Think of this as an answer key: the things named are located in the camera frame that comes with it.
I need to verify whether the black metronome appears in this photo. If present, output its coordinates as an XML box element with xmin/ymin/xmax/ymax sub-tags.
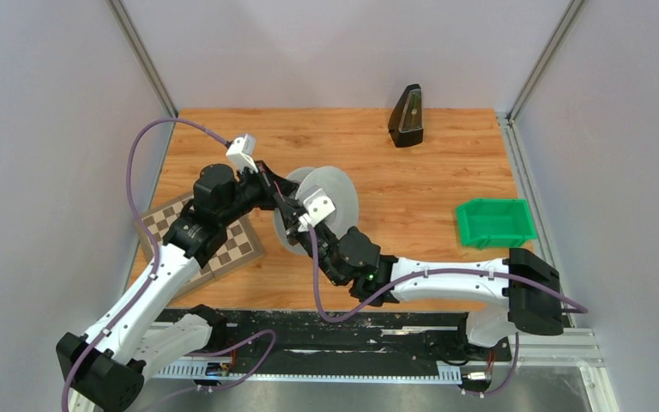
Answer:
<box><xmin>388</xmin><ymin>83</ymin><xmax>424</xmax><ymax>148</ymax></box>

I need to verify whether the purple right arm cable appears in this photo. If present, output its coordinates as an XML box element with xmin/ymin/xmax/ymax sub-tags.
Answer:
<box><xmin>308</xmin><ymin>227</ymin><xmax>589</xmax><ymax>324</ymax></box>

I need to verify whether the green plastic bin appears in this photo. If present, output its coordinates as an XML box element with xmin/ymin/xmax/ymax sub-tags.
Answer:
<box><xmin>456</xmin><ymin>198</ymin><xmax>538</xmax><ymax>250</ymax></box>

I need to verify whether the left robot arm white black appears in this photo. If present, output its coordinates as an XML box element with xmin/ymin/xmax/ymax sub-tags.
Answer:
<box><xmin>56</xmin><ymin>164</ymin><xmax>294</xmax><ymax>411</ymax></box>

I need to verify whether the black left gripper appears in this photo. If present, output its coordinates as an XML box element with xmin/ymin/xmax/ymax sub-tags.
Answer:
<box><xmin>219</xmin><ymin>160</ymin><xmax>300</xmax><ymax>227</ymax></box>

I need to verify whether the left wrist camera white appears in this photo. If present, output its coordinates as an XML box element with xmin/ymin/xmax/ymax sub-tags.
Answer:
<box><xmin>226</xmin><ymin>134</ymin><xmax>258</xmax><ymax>173</ymax></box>

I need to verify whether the white plastic cable spool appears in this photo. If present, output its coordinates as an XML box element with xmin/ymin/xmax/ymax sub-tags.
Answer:
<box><xmin>279</xmin><ymin>166</ymin><xmax>360</xmax><ymax>239</ymax></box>

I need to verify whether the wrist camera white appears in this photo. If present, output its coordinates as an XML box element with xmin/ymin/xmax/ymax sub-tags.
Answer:
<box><xmin>298</xmin><ymin>188</ymin><xmax>336</xmax><ymax>233</ymax></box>
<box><xmin>226</xmin><ymin>134</ymin><xmax>258</xmax><ymax>173</ymax></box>

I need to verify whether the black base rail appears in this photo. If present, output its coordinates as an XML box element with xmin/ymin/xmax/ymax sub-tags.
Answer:
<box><xmin>155</xmin><ymin>310</ymin><xmax>513</xmax><ymax>384</ymax></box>

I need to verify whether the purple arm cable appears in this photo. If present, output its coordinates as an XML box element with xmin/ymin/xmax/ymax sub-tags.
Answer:
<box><xmin>59</xmin><ymin>118</ymin><xmax>233</xmax><ymax>412</ymax></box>
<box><xmin>308</xmin><ymin>227</ymin><xmax>589</xmax><ymax>324</ymax></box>

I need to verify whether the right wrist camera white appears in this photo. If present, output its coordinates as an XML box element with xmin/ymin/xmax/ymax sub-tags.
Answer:
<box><xmin>298</xmin><ymin>188</ymin><xmax>336</xmax><ymax>233</ymax></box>

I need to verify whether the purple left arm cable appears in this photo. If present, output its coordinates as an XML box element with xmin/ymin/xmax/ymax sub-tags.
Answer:
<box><xmin>59</xmin><ymin>118</ymin><xmax>233</xmax><ymax>412</ymax></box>

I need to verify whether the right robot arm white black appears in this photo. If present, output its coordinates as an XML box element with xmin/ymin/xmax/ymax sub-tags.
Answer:
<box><xmin>277</xmin><ymin>201</ymin><xmax>564</xmax><ymax>359</ymax></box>

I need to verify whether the wooden chessboard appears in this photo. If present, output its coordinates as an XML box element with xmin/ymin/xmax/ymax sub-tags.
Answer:
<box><xmin>134</xmin><ymin>193</ymin><xmax>264</xmax><ymax>294</ymax></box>

